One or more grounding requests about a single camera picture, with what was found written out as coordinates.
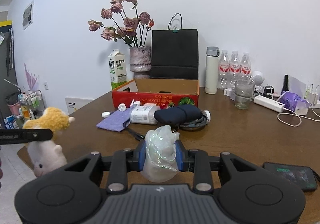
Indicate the white pill bottle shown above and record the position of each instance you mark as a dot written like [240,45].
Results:
[144,114]

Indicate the dried pink roses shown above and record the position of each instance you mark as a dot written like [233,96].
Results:
[127,23]

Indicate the purple pouch on box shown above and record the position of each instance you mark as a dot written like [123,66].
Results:
[294,103]

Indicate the metal storage rack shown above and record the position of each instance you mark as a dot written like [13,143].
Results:
[24,106]

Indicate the clear glass cup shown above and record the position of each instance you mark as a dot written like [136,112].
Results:
[244,88]

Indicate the white thermos bottle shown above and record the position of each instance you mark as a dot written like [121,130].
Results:
[212,66]

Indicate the white power strip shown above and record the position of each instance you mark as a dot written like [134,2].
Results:
[269,103]

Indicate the water bottle left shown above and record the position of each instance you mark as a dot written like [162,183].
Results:
[223,70]

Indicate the white wall panel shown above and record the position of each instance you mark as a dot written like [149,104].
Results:
[74,104]

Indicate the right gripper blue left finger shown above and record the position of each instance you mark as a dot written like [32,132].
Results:
[123,162]

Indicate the red cardboard box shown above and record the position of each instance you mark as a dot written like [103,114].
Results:
[162,92]

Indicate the purple cloth pouch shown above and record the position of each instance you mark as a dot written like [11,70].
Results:
[115,122]

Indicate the black paper bag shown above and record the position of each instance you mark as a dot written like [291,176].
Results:
[175,52]

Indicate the white bottle cap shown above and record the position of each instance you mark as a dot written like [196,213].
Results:
[105,114]

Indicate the water bottle right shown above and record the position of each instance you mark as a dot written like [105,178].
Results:
[245,65]

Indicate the water bottle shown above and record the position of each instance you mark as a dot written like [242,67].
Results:
[234,68]
[223,70]
[245,65]

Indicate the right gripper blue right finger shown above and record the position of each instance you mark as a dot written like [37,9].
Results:
[197,162]

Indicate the water bottle middle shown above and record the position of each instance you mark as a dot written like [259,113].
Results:
[234,68]

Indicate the clear plastic bag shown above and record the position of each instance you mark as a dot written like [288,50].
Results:
[160,154]

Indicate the navy blue pouch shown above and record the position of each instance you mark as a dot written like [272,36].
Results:
[178,114]

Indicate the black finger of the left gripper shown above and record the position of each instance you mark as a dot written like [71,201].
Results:
[22,136]

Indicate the milk carton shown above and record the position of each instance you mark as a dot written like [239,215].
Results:
[117,66]

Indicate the white round camera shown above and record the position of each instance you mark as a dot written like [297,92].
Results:
[258,78]

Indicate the black smartphone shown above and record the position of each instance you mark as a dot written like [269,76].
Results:
[304,177]

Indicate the pink ceramic vase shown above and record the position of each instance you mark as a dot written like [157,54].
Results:
[140,62]

